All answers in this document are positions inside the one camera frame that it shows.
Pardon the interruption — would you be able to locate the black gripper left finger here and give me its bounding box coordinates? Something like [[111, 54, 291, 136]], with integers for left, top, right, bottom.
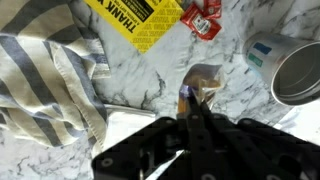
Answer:
[[91, 95, 215, 180]]

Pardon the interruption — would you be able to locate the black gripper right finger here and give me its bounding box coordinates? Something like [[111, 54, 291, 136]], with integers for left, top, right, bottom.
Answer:
[[199, 102, 320, 180]]

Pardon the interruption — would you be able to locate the white paper napkin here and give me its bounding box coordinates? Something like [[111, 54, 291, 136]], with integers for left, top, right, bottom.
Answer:
[[91, 103, 158, 159]]

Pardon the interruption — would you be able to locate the white paper sheet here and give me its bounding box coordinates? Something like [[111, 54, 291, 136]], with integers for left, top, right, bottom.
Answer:
[[273, 106, 320, 148]]

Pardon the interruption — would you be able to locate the metal tin cup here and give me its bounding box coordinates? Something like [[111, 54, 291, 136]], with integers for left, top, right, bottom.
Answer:
[[242, 31, 320, 107]]

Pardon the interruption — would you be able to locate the yellow thank you bag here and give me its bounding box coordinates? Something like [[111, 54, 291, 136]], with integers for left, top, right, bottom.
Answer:
[[83, 0, 185, 54]]

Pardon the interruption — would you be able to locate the red ketchup sachet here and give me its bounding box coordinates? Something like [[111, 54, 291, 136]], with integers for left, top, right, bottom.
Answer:
[[203, 0, 223, 19], [179, 3, 223, 42]]

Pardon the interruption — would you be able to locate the grey striped cloth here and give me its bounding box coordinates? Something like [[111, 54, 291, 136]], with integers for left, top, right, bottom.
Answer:
[[0, 0, 112, 148]]

